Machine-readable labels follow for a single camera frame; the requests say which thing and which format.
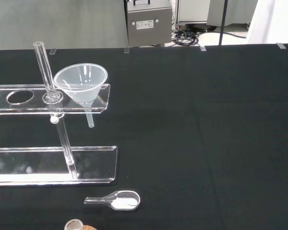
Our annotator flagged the white cabinet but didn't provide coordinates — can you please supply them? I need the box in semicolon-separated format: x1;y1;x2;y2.
176;0;211;26

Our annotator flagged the glass weighing funnel with powder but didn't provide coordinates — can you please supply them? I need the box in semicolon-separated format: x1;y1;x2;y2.
84;190;141;211

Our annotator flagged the clear acrylic funnel stand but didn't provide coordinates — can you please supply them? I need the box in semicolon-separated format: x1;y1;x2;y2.
0;41;118;188

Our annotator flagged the white curtain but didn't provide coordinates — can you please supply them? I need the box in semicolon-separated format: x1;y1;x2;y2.
245;0;288;45

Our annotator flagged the grey metal equipment box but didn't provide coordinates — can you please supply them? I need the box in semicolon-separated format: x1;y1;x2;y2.
123;0;173;47

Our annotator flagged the black tripod pole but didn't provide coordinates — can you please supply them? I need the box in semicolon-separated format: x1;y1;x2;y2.
218;0;229;46

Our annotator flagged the black cable bundle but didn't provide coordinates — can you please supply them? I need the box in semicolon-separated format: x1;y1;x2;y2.
170;23;222;46

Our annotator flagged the black bench cloth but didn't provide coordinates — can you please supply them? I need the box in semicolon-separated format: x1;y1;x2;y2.
0;43;288;230

